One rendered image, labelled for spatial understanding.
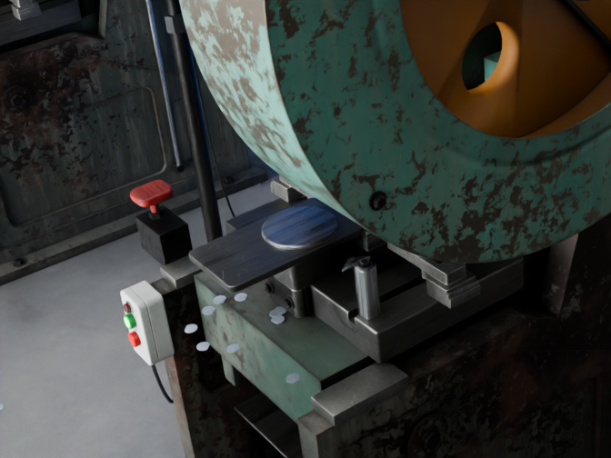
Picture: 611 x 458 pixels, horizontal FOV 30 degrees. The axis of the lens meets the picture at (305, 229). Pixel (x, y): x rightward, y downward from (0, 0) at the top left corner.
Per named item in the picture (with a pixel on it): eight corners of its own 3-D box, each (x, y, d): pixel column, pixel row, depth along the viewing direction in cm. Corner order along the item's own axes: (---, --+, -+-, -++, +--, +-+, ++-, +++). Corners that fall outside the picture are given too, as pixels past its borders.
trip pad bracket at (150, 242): (176, 320, 211) (158, 231, 201) (152, 298, 218) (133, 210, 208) (205, 307, 213) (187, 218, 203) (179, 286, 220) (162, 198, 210)
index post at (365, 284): (367, 321, 173) (363, 268, 168) (355, 313, 175) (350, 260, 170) (382, 313, 174) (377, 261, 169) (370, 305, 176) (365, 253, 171)
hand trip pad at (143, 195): (149, 238, 205) (141, 202, 201) (134, 225, 209) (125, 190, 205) (183, 224, 208) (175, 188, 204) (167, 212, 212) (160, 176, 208)
